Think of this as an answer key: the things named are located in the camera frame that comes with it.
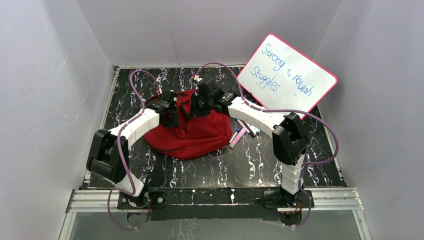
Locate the red backpack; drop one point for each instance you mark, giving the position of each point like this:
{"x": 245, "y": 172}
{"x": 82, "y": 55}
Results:
{"x": 193, "y": 138}

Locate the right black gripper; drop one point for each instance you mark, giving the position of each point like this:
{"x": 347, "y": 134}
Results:
{"x": 194, "y": 110}

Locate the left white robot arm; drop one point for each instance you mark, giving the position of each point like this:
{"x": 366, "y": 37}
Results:
{"x": 108, "y": 156}

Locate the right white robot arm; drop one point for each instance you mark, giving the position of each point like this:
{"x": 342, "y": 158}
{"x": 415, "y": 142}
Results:
{"x": 289, "y": 139}

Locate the blue-capped white marker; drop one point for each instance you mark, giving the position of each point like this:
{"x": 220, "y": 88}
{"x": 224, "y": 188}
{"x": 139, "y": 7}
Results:
{"x": 242, "y": 124}

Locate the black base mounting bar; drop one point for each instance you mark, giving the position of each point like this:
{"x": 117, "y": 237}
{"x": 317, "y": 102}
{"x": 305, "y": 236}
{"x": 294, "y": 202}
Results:
{"x": 216, "y": 203}

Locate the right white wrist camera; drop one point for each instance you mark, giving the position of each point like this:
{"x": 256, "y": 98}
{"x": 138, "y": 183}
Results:
{"x": 196, "y": 79}

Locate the grey light-blue stapler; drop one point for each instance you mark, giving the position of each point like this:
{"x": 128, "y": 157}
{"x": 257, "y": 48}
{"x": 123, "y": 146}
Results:
{"x": 253, "y": 130}

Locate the pink-framed whiteboard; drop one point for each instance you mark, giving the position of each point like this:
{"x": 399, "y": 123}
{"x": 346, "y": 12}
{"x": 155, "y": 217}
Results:
{"x": 280, "y": 77}

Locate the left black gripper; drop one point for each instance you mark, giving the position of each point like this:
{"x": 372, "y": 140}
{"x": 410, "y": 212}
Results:
{"x": 178, "y": 103}

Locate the pink highlighter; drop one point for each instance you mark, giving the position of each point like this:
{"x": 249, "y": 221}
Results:
{"x": 237, "y": 137}

